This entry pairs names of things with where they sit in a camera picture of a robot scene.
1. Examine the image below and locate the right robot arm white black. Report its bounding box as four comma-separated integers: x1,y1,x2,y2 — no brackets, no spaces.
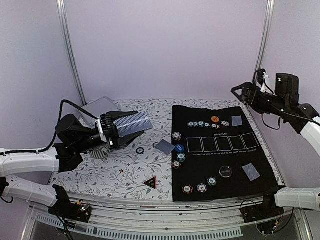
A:
231,81,320,218

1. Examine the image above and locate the left aluminium frame post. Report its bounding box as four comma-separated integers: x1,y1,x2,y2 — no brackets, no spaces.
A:
56,0,87,106

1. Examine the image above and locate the right aluminium frame post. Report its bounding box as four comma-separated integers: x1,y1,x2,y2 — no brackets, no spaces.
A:
254,0,275,71

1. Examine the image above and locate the dealt card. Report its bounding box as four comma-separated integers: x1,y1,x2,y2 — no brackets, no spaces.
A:
155,139,175,155
242,163,261,182
231,115,243,127

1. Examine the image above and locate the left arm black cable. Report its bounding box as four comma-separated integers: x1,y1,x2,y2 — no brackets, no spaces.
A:
0,99,100,154

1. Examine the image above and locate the blue small blind button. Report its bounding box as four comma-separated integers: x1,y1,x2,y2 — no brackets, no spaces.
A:
174,144,185,153

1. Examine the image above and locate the triangular all in marker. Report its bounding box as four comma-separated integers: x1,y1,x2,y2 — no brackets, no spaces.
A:
143,176,157,189

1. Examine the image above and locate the grey box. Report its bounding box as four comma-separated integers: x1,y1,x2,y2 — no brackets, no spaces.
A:
81,96,121,117

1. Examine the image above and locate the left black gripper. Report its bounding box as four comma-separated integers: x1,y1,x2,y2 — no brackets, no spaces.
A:
74,111,145,154

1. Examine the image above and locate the front aluminium rail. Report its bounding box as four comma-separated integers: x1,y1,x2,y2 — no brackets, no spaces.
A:
21,194,315,240

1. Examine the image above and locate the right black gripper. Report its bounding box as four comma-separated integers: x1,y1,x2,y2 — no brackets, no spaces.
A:
231,81,289,117

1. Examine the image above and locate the green 50 chip row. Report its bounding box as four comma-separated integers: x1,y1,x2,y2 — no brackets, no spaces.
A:
187,121,211,128

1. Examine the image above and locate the clear round dealer button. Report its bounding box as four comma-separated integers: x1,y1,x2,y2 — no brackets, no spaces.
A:
219,165,233,178

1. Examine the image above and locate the aluminium frame post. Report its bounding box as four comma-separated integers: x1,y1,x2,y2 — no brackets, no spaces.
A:
254,0,275,71
56,0,87,106

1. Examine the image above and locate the black poker mat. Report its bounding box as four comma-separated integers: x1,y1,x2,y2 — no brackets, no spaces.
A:
172,105,281,202

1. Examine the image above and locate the orange big blind button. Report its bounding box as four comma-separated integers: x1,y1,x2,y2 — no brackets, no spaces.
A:
211,116,220,123

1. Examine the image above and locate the striped mug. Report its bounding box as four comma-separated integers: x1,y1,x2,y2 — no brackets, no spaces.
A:
89,147,110,160

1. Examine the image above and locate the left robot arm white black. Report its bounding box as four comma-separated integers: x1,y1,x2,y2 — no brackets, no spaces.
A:
0,111,153,217

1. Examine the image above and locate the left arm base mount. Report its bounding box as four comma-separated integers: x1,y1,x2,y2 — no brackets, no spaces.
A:
48,184,92,223

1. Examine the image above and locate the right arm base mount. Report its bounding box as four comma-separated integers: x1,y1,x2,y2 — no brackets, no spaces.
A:
239,195,285,223

